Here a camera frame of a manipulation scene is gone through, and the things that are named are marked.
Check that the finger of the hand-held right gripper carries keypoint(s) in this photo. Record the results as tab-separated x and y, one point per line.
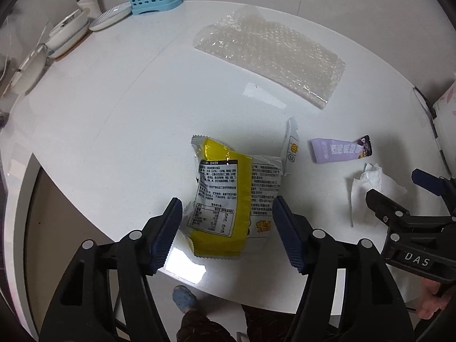
383	203
427	178

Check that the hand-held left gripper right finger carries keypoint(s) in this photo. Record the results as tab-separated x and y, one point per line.
288	235

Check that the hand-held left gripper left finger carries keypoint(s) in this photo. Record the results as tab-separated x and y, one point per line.
165	235

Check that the white tissue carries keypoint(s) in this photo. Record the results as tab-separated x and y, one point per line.
367	185

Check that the yellow white snack packet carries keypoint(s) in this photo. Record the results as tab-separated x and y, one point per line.
221	185

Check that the person's right hand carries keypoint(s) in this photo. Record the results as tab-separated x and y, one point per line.
429	302

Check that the blue slipper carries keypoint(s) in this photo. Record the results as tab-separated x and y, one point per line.
183	299

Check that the white floral rice cooker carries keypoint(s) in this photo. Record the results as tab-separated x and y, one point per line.
449	114

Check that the purple snack wrapper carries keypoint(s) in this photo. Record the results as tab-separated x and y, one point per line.
331	148

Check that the person's dark patterned pants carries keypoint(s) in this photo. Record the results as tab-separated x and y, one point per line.
199	327

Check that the clear bubble wrap sheet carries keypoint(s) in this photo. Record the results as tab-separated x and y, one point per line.
270	50

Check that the wooden trivet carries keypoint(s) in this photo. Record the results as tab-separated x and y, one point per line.
78	48

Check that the large white bowl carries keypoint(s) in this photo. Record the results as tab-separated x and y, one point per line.
28	74

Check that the stacked white bowls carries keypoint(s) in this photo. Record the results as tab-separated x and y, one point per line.
67	32

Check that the blue striped plate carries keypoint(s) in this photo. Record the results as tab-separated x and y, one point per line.
110	16

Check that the white cup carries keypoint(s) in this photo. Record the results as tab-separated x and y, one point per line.
89	0

